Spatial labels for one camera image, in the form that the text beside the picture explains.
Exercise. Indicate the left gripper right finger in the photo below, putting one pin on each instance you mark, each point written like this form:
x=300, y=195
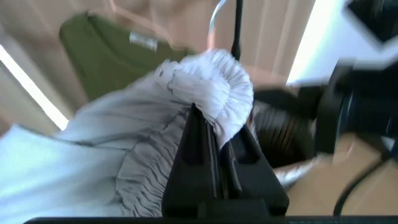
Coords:
x=258, y=186

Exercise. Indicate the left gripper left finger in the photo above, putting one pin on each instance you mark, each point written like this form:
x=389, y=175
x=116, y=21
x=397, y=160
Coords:
x=189, y=177

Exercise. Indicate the pale grey shorts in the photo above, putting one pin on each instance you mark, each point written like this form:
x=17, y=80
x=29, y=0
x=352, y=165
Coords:
x=93, y=140

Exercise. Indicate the white laundry basket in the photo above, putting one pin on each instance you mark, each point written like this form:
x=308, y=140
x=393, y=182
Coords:
x=286, y=140

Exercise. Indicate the green long-sleeved shirt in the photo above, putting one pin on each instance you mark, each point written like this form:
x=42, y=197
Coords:
x=102, y=62

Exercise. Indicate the black clothes rack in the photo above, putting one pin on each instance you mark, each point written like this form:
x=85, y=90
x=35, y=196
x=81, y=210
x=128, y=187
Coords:
x=237, y=25

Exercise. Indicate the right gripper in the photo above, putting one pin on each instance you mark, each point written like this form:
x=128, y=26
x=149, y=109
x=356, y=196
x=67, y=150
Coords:
x=332, y=109

